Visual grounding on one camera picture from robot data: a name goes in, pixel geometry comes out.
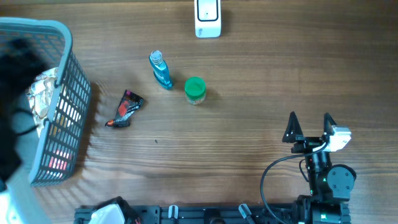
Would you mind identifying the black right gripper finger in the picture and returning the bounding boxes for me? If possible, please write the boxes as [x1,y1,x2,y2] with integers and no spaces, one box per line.
[282,111,303,143]
[323,113,336,135]

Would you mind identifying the green lid jar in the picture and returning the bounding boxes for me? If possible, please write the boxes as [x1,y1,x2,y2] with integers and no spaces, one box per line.
[184,77,206,105]

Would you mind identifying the blue mouthwash bottle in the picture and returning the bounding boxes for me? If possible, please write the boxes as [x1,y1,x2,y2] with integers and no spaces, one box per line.
[149,50,173,90]

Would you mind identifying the black red snack wrapper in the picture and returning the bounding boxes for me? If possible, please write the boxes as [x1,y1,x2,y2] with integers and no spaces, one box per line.
[105,90,144,128]

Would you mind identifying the white brown cookie bag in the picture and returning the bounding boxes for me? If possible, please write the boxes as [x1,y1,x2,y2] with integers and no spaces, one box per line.
[25,67,58,136]

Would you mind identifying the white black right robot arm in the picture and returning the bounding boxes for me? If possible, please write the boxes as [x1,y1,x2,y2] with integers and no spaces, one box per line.
[282,112,356,223]

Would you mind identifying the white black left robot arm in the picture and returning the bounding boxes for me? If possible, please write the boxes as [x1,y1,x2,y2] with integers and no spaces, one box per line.
[1,39,51,223]

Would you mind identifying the white barcode scanner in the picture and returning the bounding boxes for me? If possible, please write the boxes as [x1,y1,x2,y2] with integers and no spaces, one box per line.
[194,0,221,39]

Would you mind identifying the grey plastic mesh basket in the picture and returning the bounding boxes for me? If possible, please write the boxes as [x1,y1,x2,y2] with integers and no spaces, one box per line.
[1,17,91,187]

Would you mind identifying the black mounting rail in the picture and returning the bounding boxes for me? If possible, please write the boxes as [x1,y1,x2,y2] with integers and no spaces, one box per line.
[73,203,293,224]

